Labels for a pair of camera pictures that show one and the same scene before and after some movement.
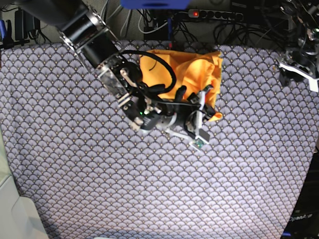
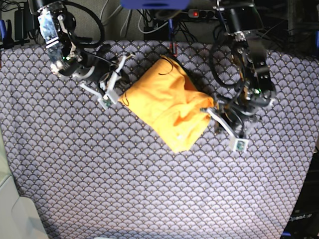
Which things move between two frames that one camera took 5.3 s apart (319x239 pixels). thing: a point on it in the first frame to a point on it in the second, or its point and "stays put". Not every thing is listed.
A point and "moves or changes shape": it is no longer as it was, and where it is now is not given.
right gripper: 310,70 to 234,118
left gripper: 196,136 to 107,81
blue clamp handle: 169,28 stays put
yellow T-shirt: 195,72 moves or changes shape
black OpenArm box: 304,223 stays put
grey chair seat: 19,218 stays put
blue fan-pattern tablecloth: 83,172 stays put
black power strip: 215,14 stays put
